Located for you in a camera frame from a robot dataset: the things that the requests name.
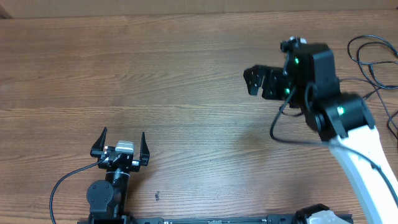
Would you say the thin black USB-C cable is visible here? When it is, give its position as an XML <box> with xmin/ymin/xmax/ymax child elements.
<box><xmin>340</xmin><ymin>63</ymin><xmax>398</xmax><ymax>125</ymax></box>

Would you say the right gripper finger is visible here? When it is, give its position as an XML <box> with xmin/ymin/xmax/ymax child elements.
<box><xmin>246</xmin><ymin>82</ymin><xmax>262</xmax><ymax>96</ymax></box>
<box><xmin>243</xmin><ymin>65</ymin><xmax>269</xmax><ymax>86</ymax></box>

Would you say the cardboard back panel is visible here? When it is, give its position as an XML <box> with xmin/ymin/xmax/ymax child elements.
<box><xmin>1</xmin><ymin>0</ymin><xmax>397</xmax><ymax>19</ymax></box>

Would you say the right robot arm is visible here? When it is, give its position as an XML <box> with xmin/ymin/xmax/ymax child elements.
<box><xmin>243</xmin><ymin>39</ymin><xmax>397</xmax><ymax>223</ymax></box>

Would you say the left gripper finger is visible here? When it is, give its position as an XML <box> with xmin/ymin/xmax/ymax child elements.
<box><xmin>90</xmin><ymin>127</ymin><xmax>107</xmax><ymax>157</ymax></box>
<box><xmin>139</xmin><ymin>132</ymin><xmax>150</xmax><ymax>166</ymax></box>

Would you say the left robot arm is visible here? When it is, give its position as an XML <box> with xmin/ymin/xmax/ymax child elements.
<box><xmin>77</xmin><ymin>128</ymin><xmax>150</xmax><ymax>224</ymax></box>

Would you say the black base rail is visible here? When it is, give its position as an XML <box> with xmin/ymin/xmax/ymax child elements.
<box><xmin>131</xmin><ymin>214</ymin><xmax>297</xmax><ymax>224</ymax></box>

